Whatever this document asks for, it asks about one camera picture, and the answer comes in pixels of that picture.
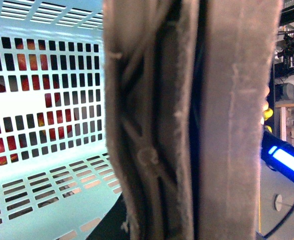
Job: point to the blue lit light bar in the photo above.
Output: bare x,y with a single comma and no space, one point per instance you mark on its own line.
278,154

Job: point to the light blue plastic basket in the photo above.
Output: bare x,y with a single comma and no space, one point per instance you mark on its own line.
56,179

